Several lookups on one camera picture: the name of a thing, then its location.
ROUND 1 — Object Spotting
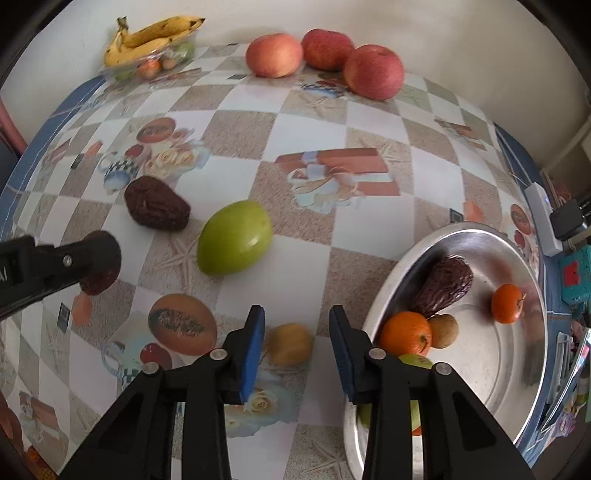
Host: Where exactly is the round stainless steel basin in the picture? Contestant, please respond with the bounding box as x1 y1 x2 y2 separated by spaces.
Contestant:
344 222 548 480

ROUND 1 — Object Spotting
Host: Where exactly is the red apple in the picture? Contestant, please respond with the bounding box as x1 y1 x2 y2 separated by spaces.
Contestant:
301 28 355 71
343 44 405 101

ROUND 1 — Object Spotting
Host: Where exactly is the white folding phone stand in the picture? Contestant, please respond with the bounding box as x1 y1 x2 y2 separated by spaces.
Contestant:
555 331 575 370

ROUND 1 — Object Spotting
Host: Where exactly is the clear bag of small fruits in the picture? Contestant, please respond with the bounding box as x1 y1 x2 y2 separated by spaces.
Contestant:
104 39 197 84

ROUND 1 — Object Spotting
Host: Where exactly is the black charger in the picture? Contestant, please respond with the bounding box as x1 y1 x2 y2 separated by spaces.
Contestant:
549 196 591 241

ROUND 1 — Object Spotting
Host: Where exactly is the red-brown chair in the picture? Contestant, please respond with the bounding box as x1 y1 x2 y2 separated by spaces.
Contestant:
0 99 27 158

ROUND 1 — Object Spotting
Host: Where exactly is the long dried red date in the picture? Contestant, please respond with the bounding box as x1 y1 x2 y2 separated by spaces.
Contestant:
411 255 474 319

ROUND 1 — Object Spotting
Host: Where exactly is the small green jujube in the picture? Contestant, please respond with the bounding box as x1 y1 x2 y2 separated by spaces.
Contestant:
359 353 435 431

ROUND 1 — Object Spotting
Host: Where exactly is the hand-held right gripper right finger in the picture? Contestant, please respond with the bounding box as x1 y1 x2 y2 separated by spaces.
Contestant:
329 305 536 480

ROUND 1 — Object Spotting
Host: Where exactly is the large green jujube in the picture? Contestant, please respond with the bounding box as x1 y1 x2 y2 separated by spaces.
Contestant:
197 200 273 277

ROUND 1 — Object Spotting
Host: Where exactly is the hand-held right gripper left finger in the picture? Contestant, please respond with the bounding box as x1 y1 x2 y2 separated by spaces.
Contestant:
60 305 267 480

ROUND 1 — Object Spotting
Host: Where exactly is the teal box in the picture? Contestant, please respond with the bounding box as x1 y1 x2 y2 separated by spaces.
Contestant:
558 244 591 305

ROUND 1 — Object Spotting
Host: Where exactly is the pale pink apple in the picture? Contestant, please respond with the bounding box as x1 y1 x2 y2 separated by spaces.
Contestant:
246 34 304 78

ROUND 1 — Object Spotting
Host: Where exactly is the white power strip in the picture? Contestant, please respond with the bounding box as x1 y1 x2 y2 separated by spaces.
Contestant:
524 183 564 256

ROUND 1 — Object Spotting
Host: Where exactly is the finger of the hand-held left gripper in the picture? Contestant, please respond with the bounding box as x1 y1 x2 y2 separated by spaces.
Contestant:
33 231 123 300

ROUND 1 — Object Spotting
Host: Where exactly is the brown longan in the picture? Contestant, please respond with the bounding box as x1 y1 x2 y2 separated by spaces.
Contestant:
265 324 314 367
428 314 459 349

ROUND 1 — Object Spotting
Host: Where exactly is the bunch of yellow bananas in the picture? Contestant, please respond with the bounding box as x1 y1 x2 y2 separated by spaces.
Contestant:
103 16 206 69

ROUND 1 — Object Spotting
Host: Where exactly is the smartphone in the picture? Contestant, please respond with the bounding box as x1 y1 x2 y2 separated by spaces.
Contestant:
547 330 591 430

